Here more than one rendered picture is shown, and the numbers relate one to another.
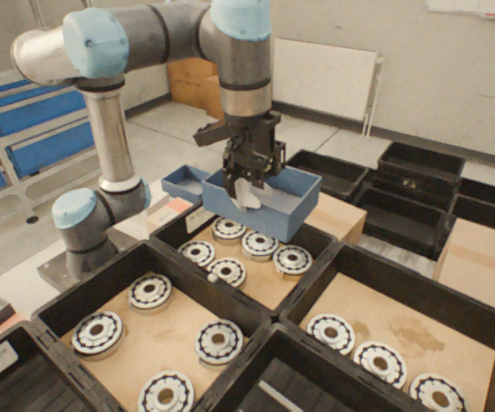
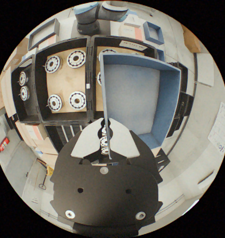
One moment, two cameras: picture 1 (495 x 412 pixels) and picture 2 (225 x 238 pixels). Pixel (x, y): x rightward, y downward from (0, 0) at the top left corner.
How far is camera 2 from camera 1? 0.64 m
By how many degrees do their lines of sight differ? 68
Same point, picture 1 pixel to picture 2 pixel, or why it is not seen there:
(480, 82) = (205, 112)
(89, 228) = (83, 17)
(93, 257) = (82, 26)
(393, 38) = (216, 91)
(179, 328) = (74, 80)
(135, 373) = (54, 85)
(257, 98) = not seen: outside the picture
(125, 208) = (106, 16)
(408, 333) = not seen: hidden behind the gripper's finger
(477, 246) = not seen: hidden behind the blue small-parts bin
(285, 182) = (160, 115)
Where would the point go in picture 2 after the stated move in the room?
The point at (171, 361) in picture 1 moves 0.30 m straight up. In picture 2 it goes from (64, 90) to (20, 113)
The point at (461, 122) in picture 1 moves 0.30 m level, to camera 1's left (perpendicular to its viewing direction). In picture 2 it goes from (197, 106) to (198, 99)
